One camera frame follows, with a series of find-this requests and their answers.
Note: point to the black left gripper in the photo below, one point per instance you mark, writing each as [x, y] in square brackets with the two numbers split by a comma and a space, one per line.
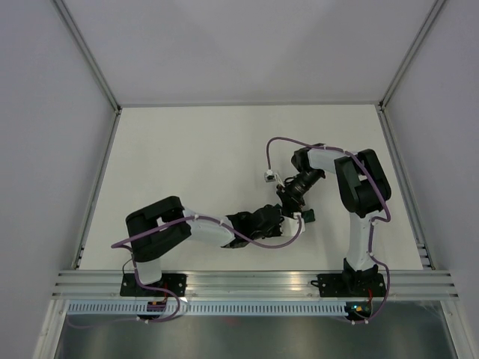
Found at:
[277, 232]

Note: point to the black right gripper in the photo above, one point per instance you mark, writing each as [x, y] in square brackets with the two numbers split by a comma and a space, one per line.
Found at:
[291, 201]

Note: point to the dark green cloth napkin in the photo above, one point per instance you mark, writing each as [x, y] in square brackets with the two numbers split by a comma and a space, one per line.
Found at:
[308, 215]

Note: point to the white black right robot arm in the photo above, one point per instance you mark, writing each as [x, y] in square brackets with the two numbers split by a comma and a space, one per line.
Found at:
[364, 190]

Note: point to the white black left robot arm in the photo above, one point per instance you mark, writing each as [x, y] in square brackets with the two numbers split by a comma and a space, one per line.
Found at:
[147, 251]

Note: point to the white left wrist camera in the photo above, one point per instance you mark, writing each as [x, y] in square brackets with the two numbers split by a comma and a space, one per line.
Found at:
[293, 226]

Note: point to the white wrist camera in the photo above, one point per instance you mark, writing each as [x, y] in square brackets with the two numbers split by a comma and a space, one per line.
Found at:
[293, 226]
[271, 176]

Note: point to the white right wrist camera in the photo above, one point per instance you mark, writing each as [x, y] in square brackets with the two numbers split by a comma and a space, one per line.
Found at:
[271, 176]

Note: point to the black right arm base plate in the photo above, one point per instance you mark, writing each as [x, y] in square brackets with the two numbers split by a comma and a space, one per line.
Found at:
[341, 286]

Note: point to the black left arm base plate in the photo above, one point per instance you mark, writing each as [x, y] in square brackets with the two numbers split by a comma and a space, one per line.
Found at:
[175, 283]

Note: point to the aluminium right side rail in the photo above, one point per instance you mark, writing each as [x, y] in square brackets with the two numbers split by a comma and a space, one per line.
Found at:
[405, 189]

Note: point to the aluminium front rail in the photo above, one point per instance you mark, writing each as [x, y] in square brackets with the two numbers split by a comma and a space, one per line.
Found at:
[415, 285]

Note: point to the white slotted cable duct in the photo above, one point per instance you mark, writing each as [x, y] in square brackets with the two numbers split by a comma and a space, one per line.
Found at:
[219, 308]

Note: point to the aluminium right frame post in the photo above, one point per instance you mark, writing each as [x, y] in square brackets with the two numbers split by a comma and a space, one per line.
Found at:
[426, 27]

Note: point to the aluminium frame post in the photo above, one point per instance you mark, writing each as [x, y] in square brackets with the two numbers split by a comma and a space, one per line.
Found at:
[75, 32]
[426, 27]

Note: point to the aluminium left frame post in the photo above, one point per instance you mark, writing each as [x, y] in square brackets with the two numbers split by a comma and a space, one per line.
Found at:
[75, 32]

